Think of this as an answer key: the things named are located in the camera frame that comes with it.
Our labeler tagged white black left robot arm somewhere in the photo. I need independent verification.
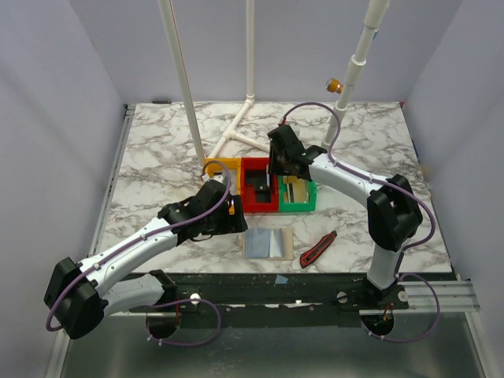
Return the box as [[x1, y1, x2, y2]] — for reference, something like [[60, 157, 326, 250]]
[[43, 178, 248, 339]]

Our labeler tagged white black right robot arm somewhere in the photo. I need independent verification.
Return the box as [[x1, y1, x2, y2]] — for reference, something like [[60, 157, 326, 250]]
[[268, 124, 423, 309]]

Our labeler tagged gold card in green bin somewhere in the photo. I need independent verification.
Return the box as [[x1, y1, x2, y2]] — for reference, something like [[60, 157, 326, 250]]
[[283, 180, 309, 203]]

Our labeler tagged black VIP card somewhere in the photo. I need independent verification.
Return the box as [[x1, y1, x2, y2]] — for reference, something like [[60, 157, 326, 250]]
[[245, 170, 272, 202]]

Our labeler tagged red plastic bin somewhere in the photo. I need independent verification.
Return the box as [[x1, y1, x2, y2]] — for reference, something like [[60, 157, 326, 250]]
[[239, 157, 279, 213]]

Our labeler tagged yellow plastic bin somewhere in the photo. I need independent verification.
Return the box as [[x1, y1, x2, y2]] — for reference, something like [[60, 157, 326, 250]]
[[201, 158, 243, 216]]

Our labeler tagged green plastic bin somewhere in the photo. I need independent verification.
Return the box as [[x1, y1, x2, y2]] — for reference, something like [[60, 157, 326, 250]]
[[277, 176, 317, 213]]

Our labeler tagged orange knob on pipe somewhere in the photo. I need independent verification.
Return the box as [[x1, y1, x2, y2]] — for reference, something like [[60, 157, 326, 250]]
[[326, 78, 344, 94]]

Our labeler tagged red black utility knife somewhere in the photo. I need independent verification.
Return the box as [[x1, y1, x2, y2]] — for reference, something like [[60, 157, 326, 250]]
[[299, 230, 337, 269]]

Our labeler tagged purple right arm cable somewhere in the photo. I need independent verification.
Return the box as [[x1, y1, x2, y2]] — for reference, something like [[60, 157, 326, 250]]
[[281, 102, 441, 343]]

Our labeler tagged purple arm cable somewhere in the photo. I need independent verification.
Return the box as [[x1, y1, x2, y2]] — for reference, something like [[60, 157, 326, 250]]
[[46, 163, 233, 347], [281, 102, 441, 343]]

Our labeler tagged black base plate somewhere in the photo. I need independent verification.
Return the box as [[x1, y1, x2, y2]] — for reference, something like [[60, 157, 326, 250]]
[[134, 273, 409, 328]]

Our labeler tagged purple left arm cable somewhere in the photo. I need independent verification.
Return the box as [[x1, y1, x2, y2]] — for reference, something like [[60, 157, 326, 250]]
[[46, 163, 233, 347]]

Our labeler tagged white PVC pipe frame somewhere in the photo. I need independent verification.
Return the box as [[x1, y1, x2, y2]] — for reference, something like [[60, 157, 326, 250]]
[[158, 0, 390, 165]]

